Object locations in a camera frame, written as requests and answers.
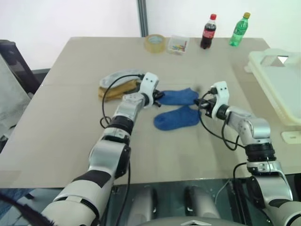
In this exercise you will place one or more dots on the dark grey rounded robot leg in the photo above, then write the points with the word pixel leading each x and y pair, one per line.
pixel 202 202
pixel 143 204

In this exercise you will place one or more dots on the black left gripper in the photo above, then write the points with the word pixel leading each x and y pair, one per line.
pixel 156 97

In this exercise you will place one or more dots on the mustard tan sock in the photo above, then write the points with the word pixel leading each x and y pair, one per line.
pixel 117 93

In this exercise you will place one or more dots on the small white plastic piece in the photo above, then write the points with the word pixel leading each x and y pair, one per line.
pixel 291 137

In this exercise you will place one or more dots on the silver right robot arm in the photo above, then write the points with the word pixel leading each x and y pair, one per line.
pixel 256 127

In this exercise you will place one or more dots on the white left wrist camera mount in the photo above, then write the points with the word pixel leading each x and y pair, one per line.
pixel 148 84

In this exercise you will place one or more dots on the blue sock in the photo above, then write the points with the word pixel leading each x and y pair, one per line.
pixel 179 96
pixel 176 118

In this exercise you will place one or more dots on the grey robot torso with diamond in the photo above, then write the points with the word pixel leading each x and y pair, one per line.
pixel 188 222

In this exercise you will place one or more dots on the light grey sock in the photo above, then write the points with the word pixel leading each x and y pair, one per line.
pixel 115 76

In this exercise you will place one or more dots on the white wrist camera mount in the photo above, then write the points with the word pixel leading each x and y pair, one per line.
pixel 148 84
pixel 221 94

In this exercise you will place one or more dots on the green bottle with yellow cap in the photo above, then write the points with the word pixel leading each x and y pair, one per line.
pixel 239 30

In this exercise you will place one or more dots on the white plastic basket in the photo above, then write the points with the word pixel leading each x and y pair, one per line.
pixel 282 80

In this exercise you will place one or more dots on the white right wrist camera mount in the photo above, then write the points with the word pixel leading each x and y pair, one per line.
pixel 221 94

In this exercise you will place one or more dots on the grey vertical post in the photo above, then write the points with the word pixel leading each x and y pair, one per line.
pixel 143 18

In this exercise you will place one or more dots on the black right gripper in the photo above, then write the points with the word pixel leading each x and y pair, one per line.
pixel 208 104

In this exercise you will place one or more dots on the black chair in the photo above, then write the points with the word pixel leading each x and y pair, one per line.
pixel 14 61

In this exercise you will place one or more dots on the white plastic bag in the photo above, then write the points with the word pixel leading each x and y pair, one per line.
pixel 9 101

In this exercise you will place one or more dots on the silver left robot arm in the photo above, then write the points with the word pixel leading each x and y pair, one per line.
pixel 105 153

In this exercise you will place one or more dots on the clear box of coloured clips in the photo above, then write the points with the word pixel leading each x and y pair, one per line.
pixel 178 46

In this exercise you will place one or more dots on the clear packing tape roll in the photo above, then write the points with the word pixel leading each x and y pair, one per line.
pixel 155 44

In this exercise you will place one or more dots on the cola bottle with red cap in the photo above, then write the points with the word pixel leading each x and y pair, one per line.
pixel 208 33

